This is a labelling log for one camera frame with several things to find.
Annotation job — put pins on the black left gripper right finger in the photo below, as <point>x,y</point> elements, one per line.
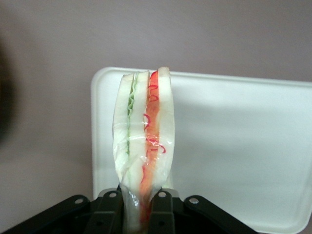
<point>165,214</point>

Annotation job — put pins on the triangle sandwich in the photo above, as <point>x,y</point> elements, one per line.
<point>146,126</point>

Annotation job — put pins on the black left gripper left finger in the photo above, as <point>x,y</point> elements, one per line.
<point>104,214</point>

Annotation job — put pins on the cream plastic tray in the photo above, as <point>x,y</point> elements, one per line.
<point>231,146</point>

